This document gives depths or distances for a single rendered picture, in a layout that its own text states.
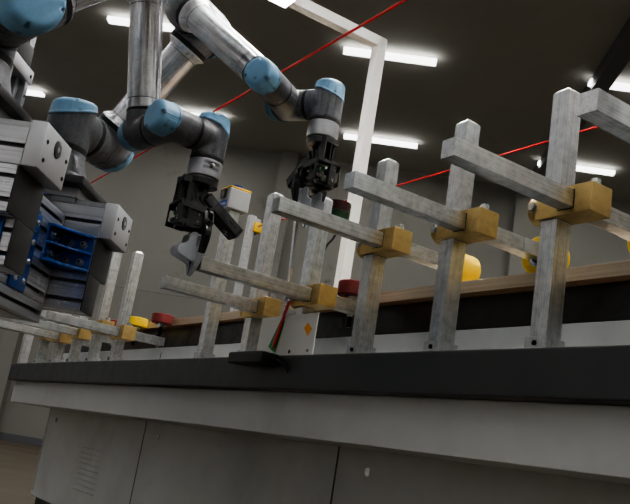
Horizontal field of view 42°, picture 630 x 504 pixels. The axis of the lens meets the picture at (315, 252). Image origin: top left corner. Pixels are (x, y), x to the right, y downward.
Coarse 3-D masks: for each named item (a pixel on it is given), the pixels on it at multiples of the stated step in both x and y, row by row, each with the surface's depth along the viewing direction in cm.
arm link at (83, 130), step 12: (60, 108) 209; (72, 108) 209; (84, 108) 211; (96, 108) 215; (48, 120) 210; (60, 120) 208; (72, 120) 208; (84, 120) 210; (96, 120) 215; (60, 132) 207; (72, 132) 208; (84, 132) 210; (96, 132) 215; (84, 144) 211; (96, 144) 216
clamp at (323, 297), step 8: (312, 288) 194; (320, 288) 191; (328, 288) 192; (336, 288) 193; (312, 296) 193; (320, 296) 191; (328, 296) 192; (336, 296) 193; (296, 304) 198; (304, 304) 195; (312, 304) 192; (320, 304) 190; (328, 304) 192
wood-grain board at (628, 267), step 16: (576, 272) 155; (592, 272) 152; (608, 272) 148; (624, 272) 146; (416, 288) 193; (432, 288) 188; (464, 288) 179; (480, 288) 175; (496, 288) 171; (512, 288) 168; (528, 288) 166; (384, 304) 205; (400, 304) 202; (176, 320) 306; (192, 320) 294; (224, 320) 274; (240, 320) 268
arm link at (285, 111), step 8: (296, 96) 199; (304, 96) 199; (288, 104) 197; (296, 104) 200; (272, 112) 203; (280, 112) 200; (288, 112) 200; (296, 112) 200; (304, 112) 199; (272, 120) 206; (280, 120) 205; (288, 120) 204; (296, 120) 203; (304, 120) 203
